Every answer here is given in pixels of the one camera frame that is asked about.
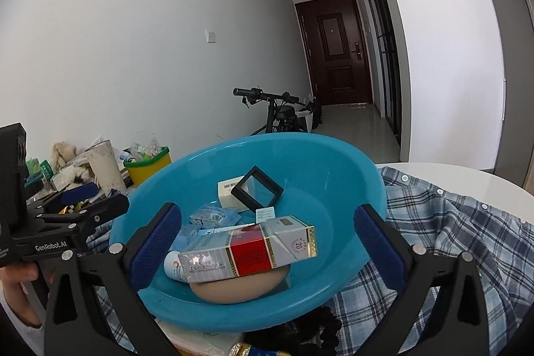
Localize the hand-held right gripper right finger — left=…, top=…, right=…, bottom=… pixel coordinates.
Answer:
left=354, top=204, right=491, bottom=356

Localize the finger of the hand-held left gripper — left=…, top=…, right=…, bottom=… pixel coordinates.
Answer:
left=27, top=183, right=100, bottom=216
left=35, top=193, right=130, bottom=237

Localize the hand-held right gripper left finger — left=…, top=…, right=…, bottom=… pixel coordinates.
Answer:
left=44, top=203, right=184, bottom=356

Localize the white plastic bottle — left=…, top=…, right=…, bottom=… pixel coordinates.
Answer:
left=164, top=250, right=193, bottom=282

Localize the blue plastic basin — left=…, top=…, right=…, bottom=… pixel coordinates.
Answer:
left=109, top=133, right=386, bottom=334

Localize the beige round slotted lid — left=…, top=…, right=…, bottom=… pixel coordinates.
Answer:
left=190, top=266, right=293, bottom=304

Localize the silver red cigarette box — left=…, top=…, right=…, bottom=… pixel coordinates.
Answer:
left=177, top=215, right=318, bottom=284

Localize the person's left hand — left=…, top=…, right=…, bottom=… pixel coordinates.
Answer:
left=0, top=262, right=55, bottom=327

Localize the beige tall cup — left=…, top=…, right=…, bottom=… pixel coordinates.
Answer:
left=85, top=139, right=127, bottom=190

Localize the green tissue pack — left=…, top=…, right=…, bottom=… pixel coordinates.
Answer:
left=26, top=158, right=57, bottom=190

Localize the cream plush toy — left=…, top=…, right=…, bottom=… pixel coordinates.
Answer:
left=51, top=141, right=98, bottom=190

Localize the yellow bucket green rim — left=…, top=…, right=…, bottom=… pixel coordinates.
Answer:
left=123, top=146, right=172, bottom=187

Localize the clear blue packet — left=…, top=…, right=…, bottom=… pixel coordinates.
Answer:
left=190, top=204, right=241, bottom=227

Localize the bundle of small packets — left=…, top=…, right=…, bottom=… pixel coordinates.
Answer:
left=123, top=142, right=163, bottom=162

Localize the blue plaid shirt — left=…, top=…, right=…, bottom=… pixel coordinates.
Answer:
left=83, top=166, right=534, bottom=356

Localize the white small box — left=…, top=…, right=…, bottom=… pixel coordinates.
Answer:
left=217, top=174, right=251, bottom=213

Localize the black scrunchie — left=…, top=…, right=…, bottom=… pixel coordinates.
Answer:
left=242, top=306, right=343, bottom=356

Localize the white tissue pack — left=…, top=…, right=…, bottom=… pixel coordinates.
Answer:
left=156, top=318, right=245, bottom=356

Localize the yellow and blue box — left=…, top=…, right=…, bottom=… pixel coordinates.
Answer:
left=227, top=341, right=288, bottom=356

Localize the black bicycle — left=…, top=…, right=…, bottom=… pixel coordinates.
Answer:
left=233, top=87, right=323, bottom=136

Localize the black framed glass door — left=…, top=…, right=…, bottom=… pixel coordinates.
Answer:
left=361, top=0, right=403, bottom=146

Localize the dark brown door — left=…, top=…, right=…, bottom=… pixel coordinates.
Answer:
left=295, top=0, right=374, bottom=106

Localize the grey cabinet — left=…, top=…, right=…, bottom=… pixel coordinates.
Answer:
left=480, top=0, right=534, bottom=190

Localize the black frame display box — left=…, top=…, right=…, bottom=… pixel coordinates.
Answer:
left=231, top=167, right=284, bottom=212

